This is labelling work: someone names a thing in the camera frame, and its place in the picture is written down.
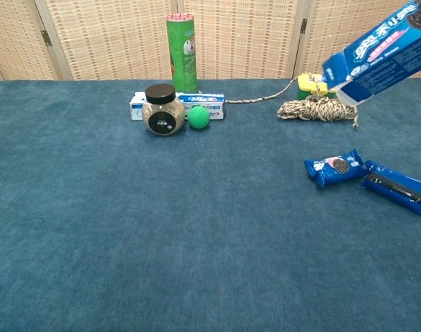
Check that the blue Oreo cookie pack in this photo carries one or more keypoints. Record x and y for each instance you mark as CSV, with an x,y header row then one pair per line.
x,y
397,188
335,167

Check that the blue Oreo cookie box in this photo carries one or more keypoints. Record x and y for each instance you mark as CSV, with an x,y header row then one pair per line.
x,y
383,62

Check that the white blue toothpaste box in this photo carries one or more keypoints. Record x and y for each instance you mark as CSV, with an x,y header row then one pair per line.
x,y
205,103

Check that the green box with yellow lid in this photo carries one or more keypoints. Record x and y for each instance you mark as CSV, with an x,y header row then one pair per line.
x,y
309,88

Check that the green rubber ball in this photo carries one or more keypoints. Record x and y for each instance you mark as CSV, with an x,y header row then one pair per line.
x,y
198,118

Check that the glass jar with black lid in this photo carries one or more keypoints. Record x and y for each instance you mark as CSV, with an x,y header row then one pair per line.
x,y
162,114

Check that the blue tablecloth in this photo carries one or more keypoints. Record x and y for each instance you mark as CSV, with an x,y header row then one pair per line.
x,y
127,224

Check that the green cylindrical chip can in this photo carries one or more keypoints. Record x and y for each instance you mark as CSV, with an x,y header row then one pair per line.
x,y
182,55

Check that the woven folding screen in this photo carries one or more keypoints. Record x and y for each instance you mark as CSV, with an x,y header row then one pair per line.
x,y
252,38

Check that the black screen hinge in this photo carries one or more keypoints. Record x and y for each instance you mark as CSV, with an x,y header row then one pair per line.
x,y
45,38
303,26

